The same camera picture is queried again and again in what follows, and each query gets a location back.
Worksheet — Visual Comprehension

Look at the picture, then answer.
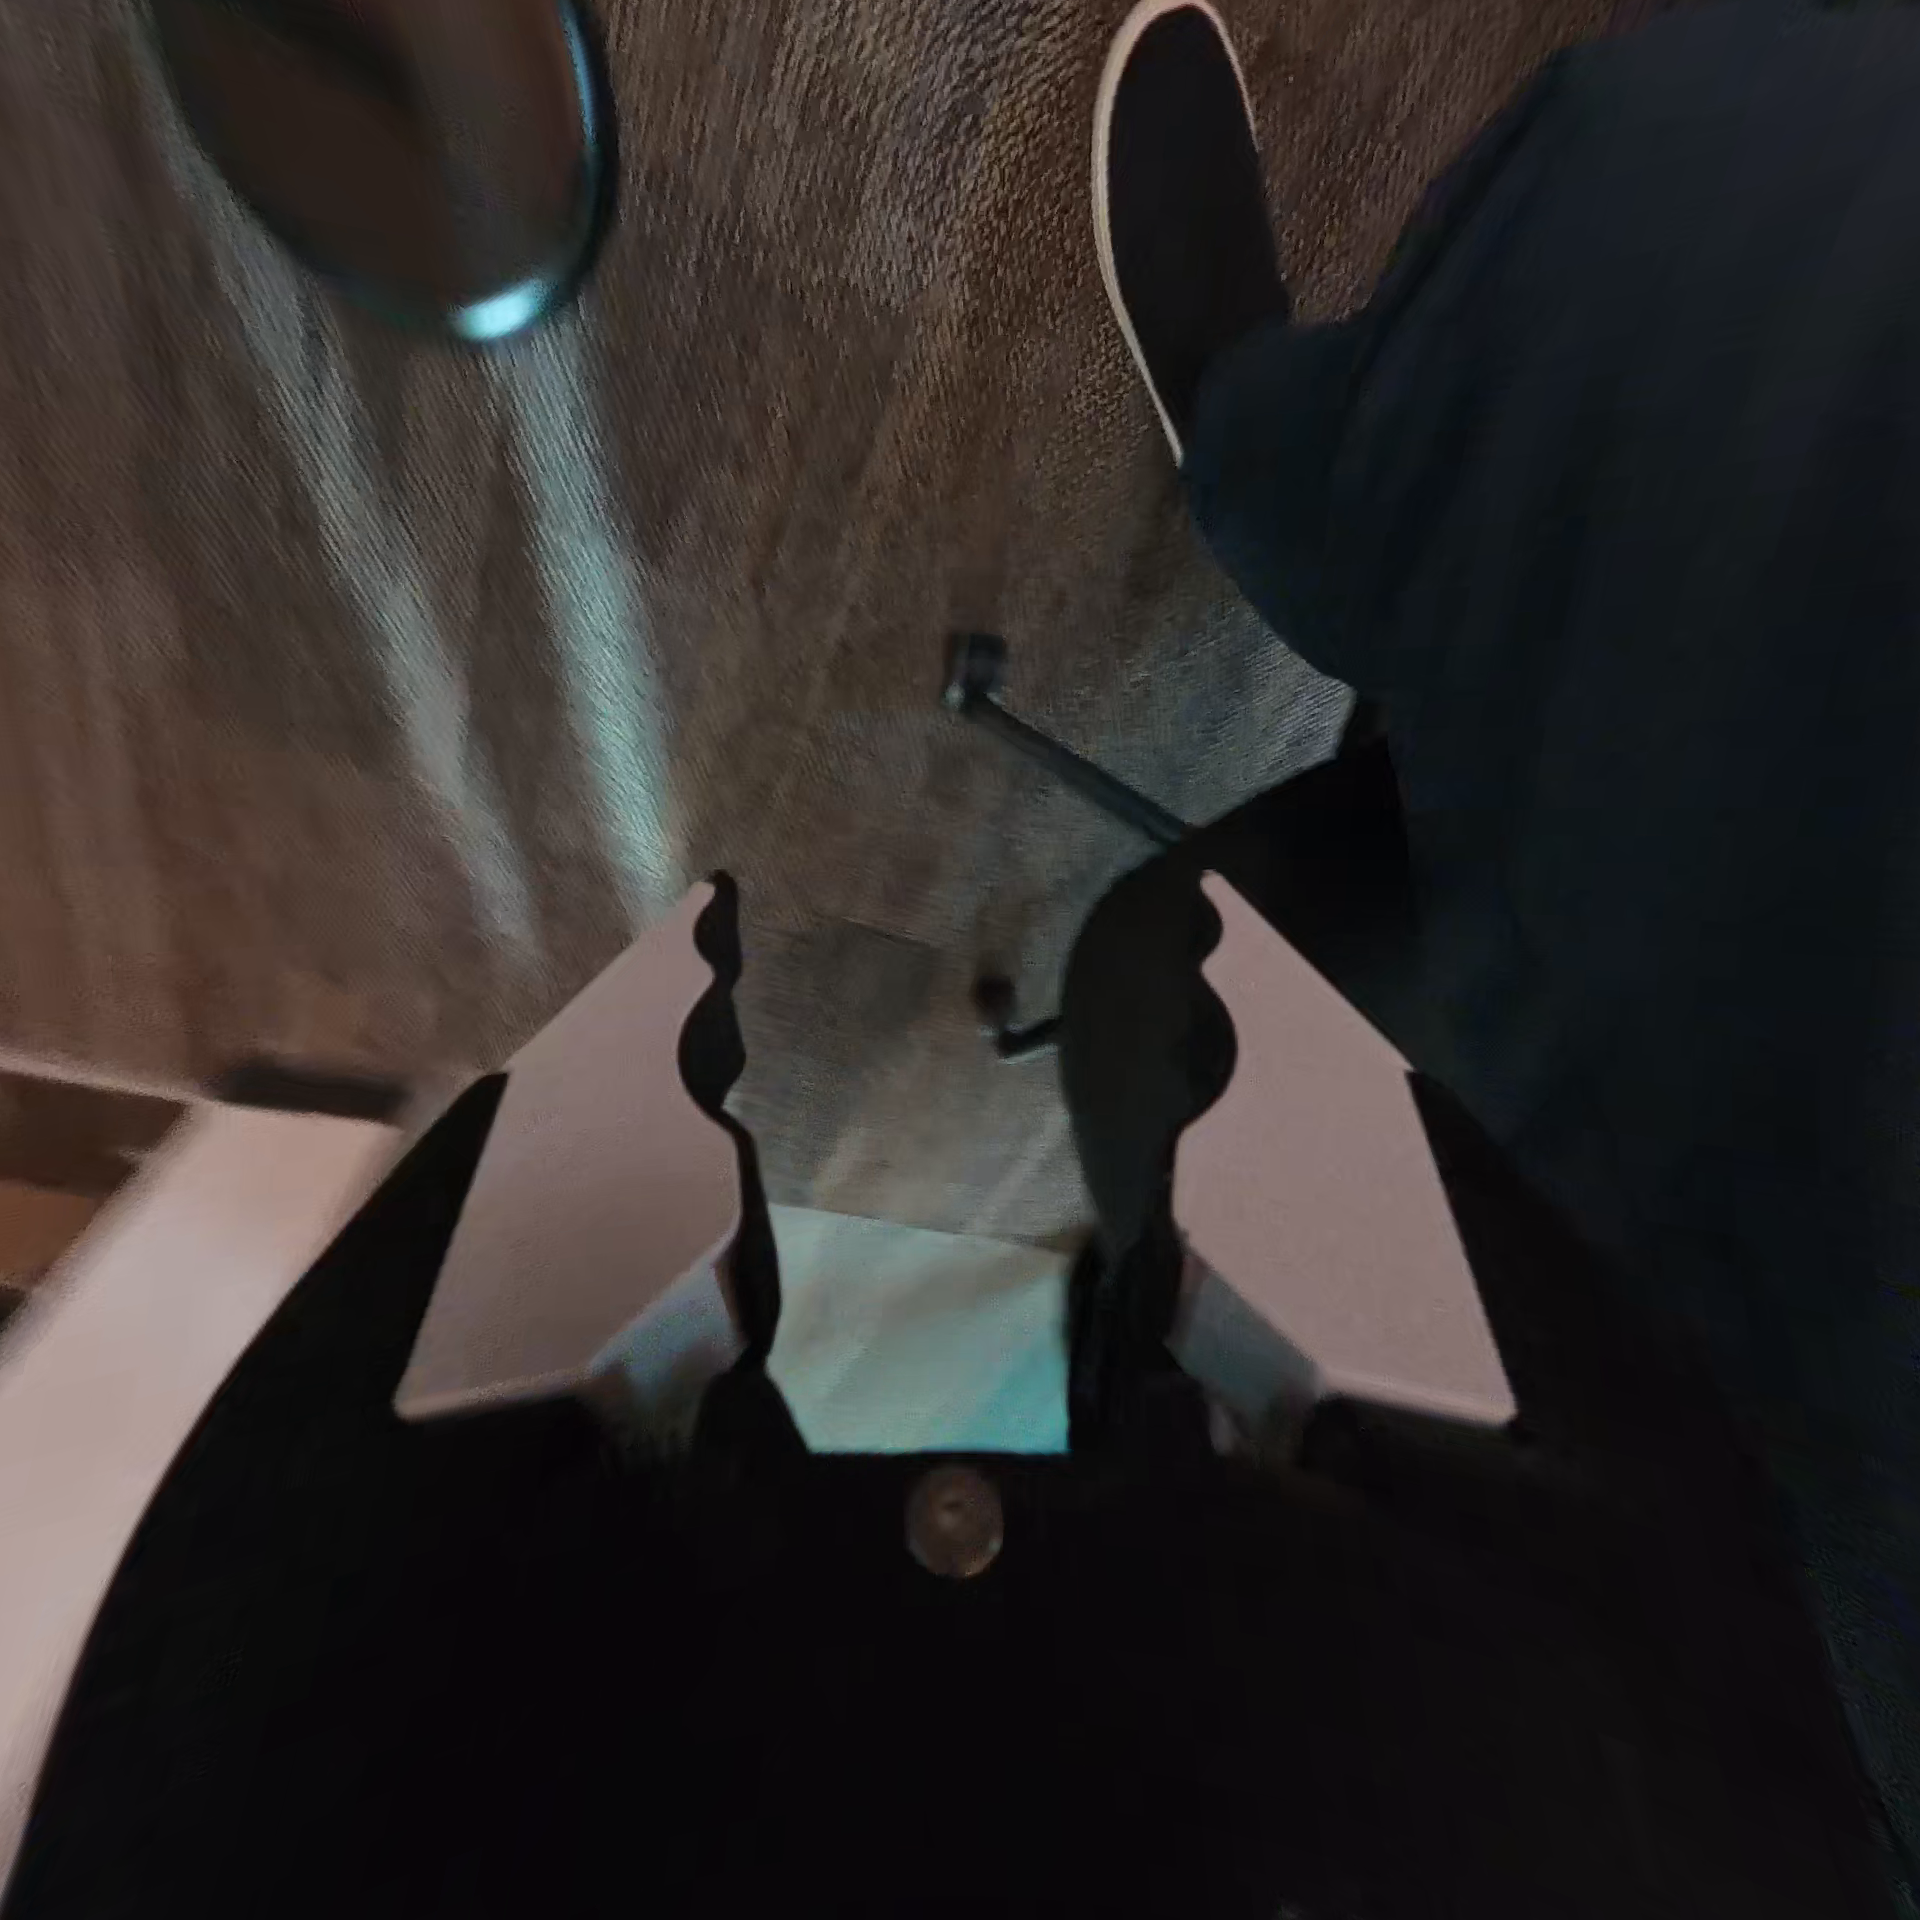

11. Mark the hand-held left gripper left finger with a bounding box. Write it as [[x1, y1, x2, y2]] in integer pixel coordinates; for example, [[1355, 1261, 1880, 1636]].
[[394, 870, 784, 1436]]

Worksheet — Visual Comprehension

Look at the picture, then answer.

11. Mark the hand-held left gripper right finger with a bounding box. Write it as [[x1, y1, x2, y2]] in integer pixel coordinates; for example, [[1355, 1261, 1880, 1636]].
[[1058, 867, 1517, 1457]]

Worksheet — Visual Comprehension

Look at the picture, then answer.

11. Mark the black angled hex key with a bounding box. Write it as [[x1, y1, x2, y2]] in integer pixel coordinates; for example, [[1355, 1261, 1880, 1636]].
[[971, 973, 1072, 1064], [944, 634, 1202, 850]]

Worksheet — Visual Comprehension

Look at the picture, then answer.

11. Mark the person's leg in jeans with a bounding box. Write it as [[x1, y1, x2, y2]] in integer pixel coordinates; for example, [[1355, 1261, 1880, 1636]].
[[1184, 0, 1920, 1803]]

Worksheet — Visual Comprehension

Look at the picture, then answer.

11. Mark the black white-soled shoe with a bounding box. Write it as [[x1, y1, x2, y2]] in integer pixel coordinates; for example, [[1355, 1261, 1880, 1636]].
[[1091, 0, 1295, 467]]

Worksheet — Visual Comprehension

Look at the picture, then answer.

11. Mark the round-base floor stand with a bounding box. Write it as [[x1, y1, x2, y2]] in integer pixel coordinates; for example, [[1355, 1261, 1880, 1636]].
[[142, 0, 620, 347]]

